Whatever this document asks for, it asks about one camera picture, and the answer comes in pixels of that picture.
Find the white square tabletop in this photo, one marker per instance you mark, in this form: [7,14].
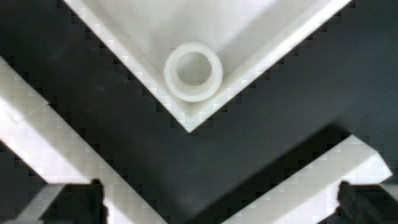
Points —
[197,45]

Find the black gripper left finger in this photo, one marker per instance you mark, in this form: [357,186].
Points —
[65,204]

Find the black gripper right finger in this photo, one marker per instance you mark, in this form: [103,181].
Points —
[366,205]

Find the white U-shaped obstacle fence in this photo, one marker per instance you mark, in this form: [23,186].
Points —
[296,203]

